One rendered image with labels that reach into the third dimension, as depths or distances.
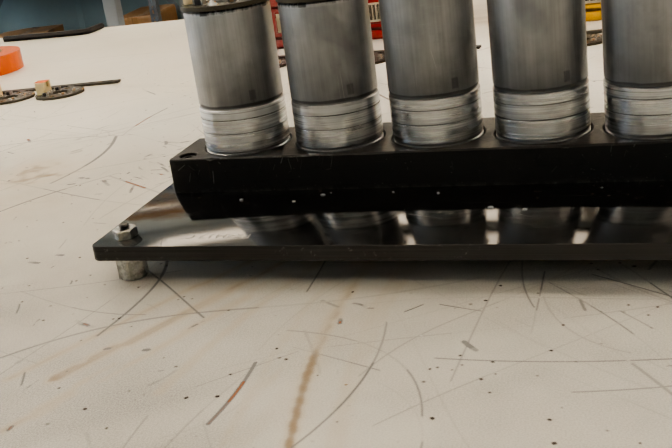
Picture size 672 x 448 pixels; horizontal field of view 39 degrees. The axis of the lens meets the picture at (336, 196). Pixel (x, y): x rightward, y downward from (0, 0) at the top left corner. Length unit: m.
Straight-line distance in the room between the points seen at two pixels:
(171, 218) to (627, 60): 0.12
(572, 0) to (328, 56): 0.06
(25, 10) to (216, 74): 5.07
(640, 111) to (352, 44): 0.07
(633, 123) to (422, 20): 0.06
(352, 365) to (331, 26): 0.10
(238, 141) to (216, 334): 0.07
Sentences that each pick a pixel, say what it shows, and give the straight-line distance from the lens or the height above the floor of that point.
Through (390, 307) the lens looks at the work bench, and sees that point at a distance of 0.21.
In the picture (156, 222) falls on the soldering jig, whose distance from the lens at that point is 0.26.
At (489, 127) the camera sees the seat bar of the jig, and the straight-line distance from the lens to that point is 0.26.
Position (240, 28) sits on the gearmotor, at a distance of 0.26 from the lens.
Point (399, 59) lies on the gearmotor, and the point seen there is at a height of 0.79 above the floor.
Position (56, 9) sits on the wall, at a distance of 5.25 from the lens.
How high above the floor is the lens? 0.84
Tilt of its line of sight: 19 degrees down
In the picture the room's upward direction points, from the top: 8 degrees counter-clockwise
